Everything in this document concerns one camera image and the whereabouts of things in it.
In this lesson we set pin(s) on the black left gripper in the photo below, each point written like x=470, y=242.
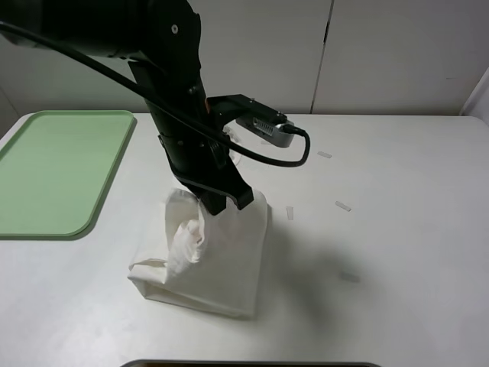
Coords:
x=204, y=166

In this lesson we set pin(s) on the white short sleeve shirt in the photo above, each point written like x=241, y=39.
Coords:
x=193, y=259

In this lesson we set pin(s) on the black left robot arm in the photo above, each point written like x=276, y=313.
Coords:
x=151, y=48

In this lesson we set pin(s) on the green plastic tray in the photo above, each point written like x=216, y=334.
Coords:
x=56, y=169

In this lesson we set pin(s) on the clear tape strip centre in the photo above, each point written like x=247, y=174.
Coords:
x=290, y=213

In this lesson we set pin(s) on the clear tape strip upper right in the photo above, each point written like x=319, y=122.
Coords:
x=324, y=154

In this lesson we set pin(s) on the clear tape strip lower right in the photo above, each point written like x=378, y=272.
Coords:
x=349, y=277

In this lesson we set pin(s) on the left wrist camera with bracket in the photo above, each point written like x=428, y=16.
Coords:
x=257, y=118

